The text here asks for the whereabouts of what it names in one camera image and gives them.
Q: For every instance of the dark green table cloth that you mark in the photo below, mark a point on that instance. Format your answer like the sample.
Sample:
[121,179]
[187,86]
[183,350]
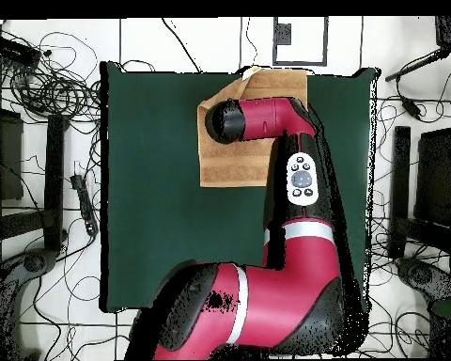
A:
[154,188]

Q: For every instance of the black power adapter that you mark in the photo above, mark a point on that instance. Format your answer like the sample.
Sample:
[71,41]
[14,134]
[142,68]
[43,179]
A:
[411,108]

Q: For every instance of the black rectangular box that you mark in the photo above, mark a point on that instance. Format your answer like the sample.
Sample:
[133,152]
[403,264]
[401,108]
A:
[15,50]

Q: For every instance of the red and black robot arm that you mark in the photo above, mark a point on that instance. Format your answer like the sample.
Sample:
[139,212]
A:
[285,282]

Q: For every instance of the black rod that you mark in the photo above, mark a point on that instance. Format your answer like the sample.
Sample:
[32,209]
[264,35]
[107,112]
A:
[417,64]

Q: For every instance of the black floor beam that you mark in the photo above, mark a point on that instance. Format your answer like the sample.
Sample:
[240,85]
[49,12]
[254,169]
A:
[54,180]
[401,169]

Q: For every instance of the dark flat panel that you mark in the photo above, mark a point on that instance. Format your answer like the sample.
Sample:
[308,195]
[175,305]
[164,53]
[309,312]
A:
[436,176]
[7,158]

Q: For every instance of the orange terry towel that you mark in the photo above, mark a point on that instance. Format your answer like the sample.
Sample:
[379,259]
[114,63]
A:
[229,165]

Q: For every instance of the black power strip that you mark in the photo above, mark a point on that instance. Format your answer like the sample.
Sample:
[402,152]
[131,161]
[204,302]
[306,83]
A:
[84,203]

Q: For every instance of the dark grey stand base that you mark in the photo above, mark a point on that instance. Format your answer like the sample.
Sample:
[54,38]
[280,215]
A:
[424,276]
[34,261]

